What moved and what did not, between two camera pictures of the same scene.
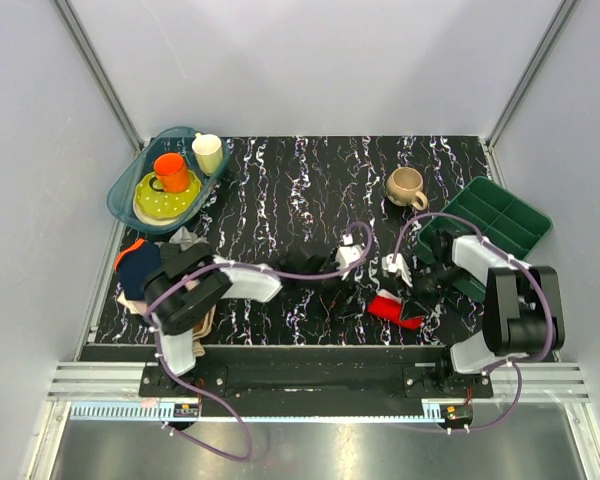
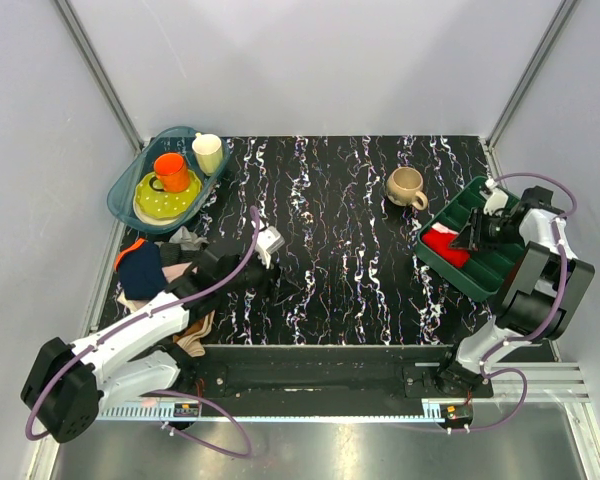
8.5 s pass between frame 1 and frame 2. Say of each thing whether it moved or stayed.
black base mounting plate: stayed
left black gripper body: moved
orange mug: stayed
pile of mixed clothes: stayed
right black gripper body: moved
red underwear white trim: moved
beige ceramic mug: stayed
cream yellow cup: stayed
